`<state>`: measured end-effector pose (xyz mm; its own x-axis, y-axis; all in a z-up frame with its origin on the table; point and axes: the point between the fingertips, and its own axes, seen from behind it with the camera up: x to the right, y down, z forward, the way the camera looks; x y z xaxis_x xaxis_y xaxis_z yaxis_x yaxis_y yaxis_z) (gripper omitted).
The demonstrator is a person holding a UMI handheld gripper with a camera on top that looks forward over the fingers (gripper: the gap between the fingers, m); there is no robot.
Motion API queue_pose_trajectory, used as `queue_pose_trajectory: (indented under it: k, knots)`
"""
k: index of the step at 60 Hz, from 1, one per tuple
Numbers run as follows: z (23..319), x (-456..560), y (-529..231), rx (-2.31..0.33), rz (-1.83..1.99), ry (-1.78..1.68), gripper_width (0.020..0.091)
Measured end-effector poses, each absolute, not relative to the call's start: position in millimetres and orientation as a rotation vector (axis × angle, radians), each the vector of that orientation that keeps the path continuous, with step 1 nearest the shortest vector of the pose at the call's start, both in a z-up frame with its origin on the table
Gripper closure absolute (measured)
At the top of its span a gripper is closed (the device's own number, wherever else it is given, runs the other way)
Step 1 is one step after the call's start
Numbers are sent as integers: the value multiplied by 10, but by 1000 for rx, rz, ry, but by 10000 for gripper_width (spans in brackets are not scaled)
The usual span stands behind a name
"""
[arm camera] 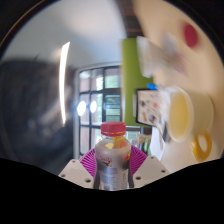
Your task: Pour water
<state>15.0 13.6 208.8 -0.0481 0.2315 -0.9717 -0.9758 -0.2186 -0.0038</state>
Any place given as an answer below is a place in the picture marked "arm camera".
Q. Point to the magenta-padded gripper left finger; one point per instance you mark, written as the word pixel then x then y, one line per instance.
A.
pixel 77 171

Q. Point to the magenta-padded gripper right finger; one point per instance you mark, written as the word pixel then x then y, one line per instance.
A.
pixel 150 170

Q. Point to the red-capped clear drink bottle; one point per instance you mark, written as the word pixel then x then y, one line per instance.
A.
pixel 112 163

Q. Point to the black-framed tablet with pictures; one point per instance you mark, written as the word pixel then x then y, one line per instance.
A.
pixel 148 106

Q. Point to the group of dark pendant lamps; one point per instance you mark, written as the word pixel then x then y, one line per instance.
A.
pixel 81 108

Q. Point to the small blue-capped white bottle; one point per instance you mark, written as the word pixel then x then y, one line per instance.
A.
pixel 152 86

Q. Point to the long curved linear light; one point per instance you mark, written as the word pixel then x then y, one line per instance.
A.
pixel 64 83

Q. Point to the green upholstered bench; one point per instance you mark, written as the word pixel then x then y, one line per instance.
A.
pixel 130 66

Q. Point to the white ceramic bowl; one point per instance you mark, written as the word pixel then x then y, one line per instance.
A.
pixel 146 56

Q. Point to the flat round red coaster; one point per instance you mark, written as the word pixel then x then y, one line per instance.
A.
pixel 190 35

